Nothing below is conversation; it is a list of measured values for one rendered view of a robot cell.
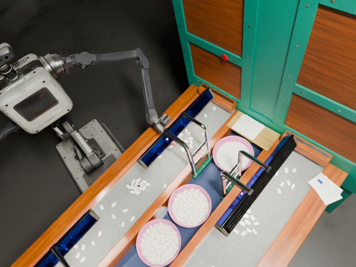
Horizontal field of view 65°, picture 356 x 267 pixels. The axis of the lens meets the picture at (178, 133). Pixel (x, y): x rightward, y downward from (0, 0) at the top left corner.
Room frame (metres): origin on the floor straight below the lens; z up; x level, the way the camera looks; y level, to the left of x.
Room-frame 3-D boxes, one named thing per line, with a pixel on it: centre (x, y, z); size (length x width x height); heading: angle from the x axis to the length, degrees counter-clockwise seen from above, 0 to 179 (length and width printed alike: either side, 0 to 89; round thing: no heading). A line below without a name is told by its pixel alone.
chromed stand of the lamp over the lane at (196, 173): (0.84, -0.05, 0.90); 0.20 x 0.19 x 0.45; 122
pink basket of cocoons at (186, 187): (0.53, 0.07, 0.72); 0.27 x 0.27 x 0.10
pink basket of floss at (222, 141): (0.77, -0.30, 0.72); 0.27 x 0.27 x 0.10
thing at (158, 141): (0.91, -0.01, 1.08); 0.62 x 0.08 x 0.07; 122
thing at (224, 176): (0.51, -0.26, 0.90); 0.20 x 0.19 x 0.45; 122
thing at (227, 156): (0.77, -0.30, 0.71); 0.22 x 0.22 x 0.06
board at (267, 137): (0.88, -0.49, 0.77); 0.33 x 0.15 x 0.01; 32
